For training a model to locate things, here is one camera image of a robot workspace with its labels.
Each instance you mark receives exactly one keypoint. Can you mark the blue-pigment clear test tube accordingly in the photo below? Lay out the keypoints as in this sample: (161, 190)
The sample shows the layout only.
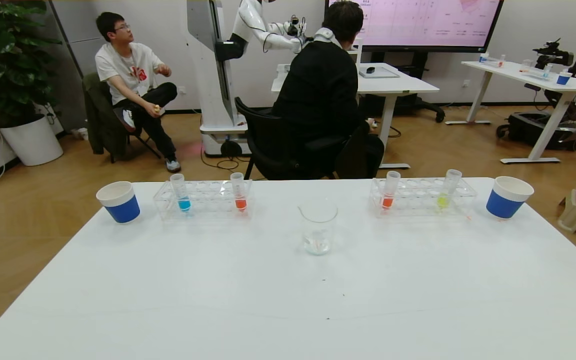
(183, 202)

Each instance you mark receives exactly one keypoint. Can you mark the yellow-pigment clear test tube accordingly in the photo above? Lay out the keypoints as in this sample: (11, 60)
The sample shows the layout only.
(444, 200)

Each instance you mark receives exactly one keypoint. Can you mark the black background robot arm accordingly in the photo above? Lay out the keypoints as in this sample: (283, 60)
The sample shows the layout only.
(550, 52)

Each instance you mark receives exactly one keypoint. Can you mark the orange-pigment clear test tube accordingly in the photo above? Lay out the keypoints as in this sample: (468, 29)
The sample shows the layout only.
(240, 202)
(388, 201)

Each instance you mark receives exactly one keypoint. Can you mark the clear glass beaker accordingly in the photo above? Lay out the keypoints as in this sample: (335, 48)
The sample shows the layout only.
(318, 240)

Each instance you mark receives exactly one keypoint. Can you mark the clear acrylic test tube rack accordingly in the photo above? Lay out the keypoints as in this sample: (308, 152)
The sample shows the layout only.
(418, 197)
(208, 201)

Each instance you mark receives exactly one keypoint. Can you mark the small background tube rack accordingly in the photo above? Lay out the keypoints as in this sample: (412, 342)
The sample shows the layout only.
(490, 61)
(538, 72)

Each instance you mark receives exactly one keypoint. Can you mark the black office chair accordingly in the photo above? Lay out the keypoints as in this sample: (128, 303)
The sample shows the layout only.
(263, 140)

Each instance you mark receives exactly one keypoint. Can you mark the person in black sweater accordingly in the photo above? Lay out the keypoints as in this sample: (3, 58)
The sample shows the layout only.
(318, 85)

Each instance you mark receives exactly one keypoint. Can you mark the white humanoid robot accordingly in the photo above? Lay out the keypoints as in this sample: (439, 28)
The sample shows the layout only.
(208, 90)

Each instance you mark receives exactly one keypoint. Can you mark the grey flat tray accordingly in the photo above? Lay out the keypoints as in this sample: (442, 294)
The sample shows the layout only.
(385, 73)

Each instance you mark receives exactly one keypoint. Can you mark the white small drawer unit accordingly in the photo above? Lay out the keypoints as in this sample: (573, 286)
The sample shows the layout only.
(357, 50)

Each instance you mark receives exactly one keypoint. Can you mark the white standing desk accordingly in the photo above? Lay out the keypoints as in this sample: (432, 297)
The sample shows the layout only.
(518, 72)
(403, 85)

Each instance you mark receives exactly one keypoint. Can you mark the white neck-worn headset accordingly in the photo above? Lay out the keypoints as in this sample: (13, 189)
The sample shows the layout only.
(325, 34)

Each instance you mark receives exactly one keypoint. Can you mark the blue and white paper cup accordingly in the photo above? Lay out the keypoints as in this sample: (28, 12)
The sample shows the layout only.
(505, 202)
(123, 207)

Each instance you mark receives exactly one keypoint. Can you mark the black display stand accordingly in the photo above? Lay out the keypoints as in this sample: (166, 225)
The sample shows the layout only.
(419, 62)

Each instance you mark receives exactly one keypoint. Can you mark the person in white t-shirt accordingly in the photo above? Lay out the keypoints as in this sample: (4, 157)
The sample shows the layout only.
(128, 70)

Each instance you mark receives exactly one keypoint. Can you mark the chair with dark jacket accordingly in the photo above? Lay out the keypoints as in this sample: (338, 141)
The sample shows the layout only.
(100, 120)

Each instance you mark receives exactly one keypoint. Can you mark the grey tall cabinet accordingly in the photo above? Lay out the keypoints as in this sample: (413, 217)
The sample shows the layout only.
(78, 30)

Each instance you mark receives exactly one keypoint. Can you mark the small blue paper cup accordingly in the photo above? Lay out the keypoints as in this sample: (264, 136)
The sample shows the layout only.
(564, 79)

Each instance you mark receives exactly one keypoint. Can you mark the large green potted plant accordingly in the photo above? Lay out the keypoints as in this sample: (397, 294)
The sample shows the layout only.
(3, 60)

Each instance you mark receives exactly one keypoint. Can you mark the large wall display screen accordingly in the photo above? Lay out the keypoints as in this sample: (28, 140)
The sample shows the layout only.
(418, 22)

